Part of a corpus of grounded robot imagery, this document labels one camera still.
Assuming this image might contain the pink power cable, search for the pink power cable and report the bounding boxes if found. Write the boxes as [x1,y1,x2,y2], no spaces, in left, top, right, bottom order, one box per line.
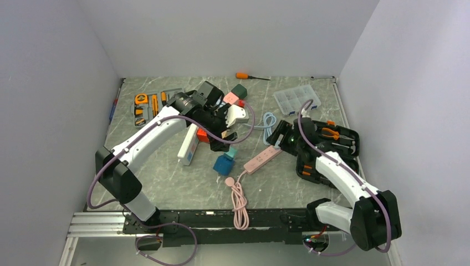
[224,169,251,231]

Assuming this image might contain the orange handled pliers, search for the orange handled pliers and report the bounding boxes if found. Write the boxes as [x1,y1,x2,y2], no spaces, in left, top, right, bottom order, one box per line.
[320,127,356,144]

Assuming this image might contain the clear plastic organizer box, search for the clear plastic organizer box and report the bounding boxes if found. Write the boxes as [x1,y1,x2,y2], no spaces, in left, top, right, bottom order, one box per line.
[273,84,321,116]

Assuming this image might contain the dark green cube socket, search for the dark green cube socket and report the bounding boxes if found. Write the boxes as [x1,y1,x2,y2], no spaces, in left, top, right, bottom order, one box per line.
[231,84,248,100]

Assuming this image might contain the pink cube socket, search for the pink cube socket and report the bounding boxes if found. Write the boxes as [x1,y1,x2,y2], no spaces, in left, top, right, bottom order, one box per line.
[223,92,239,105]

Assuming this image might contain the orange handled screwdriver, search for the orange handled screwdriver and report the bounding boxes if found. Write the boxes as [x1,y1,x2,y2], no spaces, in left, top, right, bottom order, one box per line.
[236,73,270,81]

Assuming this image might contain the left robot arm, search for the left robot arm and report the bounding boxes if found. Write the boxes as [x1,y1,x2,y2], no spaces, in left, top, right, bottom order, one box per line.
[95,81,247,233]

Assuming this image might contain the grey tool tray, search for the grey tool tray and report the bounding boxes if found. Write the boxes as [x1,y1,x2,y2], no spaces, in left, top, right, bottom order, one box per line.
[130,88,183,128]

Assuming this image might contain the black plastic tool case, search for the black plastic tool case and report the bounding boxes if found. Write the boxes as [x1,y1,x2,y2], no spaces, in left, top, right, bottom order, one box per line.
[296,117,360,188]

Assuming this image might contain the teal plug adapter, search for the teal plug adapter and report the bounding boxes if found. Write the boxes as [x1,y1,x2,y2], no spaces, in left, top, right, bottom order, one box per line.
[224,146,238,160]

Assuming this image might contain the steel claw hammer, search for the steel claw hammer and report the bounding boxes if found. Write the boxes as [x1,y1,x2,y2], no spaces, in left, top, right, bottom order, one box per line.
[331,142,359,156]

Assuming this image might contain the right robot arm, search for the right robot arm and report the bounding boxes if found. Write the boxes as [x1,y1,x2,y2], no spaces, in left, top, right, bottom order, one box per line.
[267,117,402,251]

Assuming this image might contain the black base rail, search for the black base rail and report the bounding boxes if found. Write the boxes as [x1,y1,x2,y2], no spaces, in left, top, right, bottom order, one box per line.
[122,208,336,247]

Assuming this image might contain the white power strip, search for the white power strip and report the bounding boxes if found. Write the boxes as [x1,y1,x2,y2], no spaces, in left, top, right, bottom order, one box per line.
[177,124,199,166]

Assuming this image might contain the blue cube socket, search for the blue cube socket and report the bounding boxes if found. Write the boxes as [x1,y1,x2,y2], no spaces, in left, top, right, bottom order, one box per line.
[213,154,234,176]

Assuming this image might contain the red cube socket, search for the red cube socket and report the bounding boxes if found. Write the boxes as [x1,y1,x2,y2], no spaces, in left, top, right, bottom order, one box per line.
[196,128,210,144]

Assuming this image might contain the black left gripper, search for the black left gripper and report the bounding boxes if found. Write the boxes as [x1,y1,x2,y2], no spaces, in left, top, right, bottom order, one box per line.
[200,104,238,152]

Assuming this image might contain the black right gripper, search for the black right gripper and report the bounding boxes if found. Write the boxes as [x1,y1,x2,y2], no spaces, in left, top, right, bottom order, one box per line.
[267,120,304,156]

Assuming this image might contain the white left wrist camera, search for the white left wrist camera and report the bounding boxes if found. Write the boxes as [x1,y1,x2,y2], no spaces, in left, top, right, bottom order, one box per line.
[226,105,249,128]

